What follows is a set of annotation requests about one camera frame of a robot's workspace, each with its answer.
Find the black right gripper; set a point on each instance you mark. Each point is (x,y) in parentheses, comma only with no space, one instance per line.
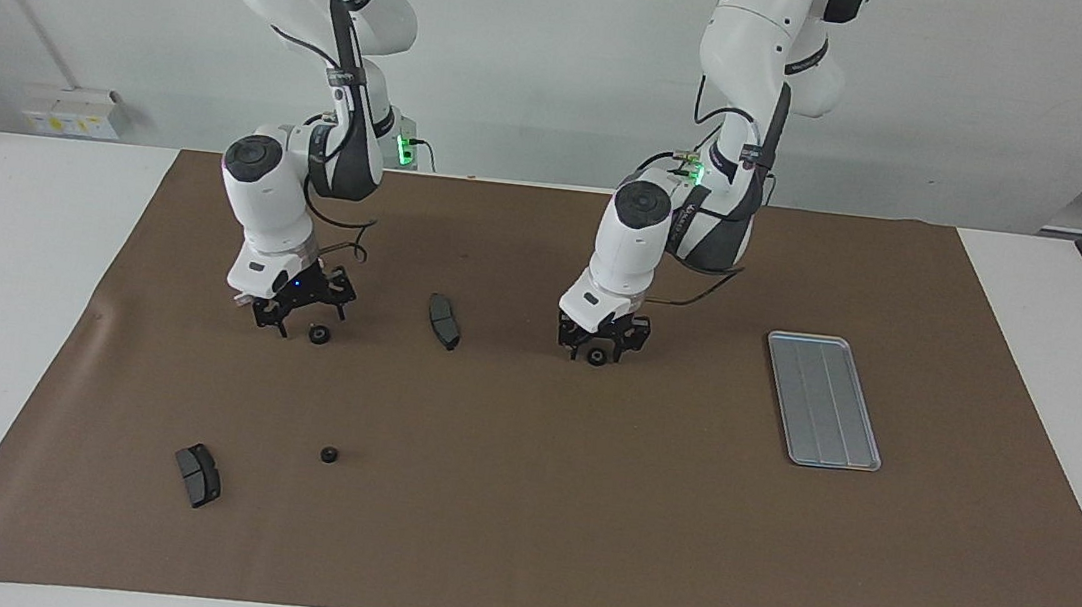
(298,288)

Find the black bearing gear silver centre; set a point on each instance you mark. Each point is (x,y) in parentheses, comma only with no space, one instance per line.
(599,356)
(320,334)

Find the brown paper table mat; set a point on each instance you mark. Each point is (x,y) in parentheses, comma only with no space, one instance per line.
(520,502)

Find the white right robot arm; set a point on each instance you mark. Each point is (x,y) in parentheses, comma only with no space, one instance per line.
(271,195)

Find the silver metal ribbed tray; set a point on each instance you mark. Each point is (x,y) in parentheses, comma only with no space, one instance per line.
(824,402)

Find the stacked grey brake pads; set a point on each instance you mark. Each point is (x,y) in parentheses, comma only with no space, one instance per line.
(199,477)

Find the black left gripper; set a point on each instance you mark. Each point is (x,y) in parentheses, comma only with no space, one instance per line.
(603,332)

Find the single grey brake pad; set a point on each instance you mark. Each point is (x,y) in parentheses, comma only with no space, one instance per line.
(445,322)

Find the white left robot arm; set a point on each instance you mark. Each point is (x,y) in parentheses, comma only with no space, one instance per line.
(633,243)

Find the white cardboard box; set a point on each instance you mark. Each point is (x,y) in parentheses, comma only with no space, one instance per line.
(73,112)

